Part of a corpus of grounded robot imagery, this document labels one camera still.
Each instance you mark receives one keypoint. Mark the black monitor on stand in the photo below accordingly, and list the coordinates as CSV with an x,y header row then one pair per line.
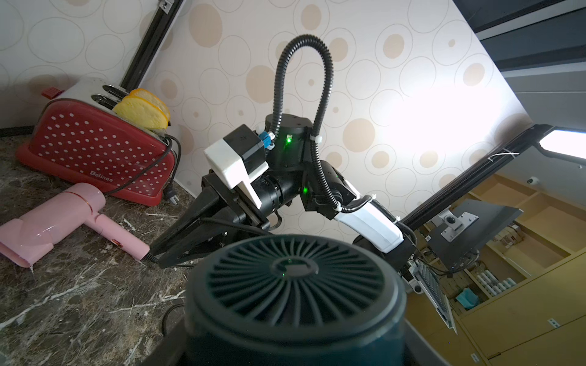
x,y
461,233

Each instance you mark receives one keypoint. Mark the yellow toast slice front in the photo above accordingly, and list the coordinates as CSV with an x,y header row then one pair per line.
x,y
147,113

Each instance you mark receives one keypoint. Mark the yellow toast slice back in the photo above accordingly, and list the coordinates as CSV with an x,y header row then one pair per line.
x,y
153,99

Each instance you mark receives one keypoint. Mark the wooden shelf unit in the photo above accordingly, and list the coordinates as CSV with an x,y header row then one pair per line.
x,y
524,303

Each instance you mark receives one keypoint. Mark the yellow toast slice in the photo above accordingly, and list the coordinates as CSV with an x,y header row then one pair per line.
x,y
147,113
153,99

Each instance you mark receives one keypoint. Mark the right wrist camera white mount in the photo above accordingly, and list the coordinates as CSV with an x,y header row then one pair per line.
x,y
239,158

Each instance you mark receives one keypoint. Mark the dark green hair dryer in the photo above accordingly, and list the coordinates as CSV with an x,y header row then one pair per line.
x,y
294,300

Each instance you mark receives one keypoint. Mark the pink hair dryer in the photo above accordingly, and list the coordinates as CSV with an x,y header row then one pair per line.
x,y
27,239

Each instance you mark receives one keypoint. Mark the black right corner post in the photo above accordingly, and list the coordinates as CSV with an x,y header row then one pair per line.
x,y
152,40

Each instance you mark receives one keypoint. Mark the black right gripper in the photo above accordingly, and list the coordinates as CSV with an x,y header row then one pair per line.
x,y
192,237

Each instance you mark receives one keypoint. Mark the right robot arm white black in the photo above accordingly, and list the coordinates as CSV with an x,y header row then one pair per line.
x,y
295,163

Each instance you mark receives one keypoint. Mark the red polka dot toaster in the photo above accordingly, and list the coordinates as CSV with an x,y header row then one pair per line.
x,y
79,138

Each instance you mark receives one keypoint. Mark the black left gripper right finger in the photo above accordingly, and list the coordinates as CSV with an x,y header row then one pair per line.
x,y
418,351

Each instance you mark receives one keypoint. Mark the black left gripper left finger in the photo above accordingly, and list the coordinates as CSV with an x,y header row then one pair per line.
x,y
170,352

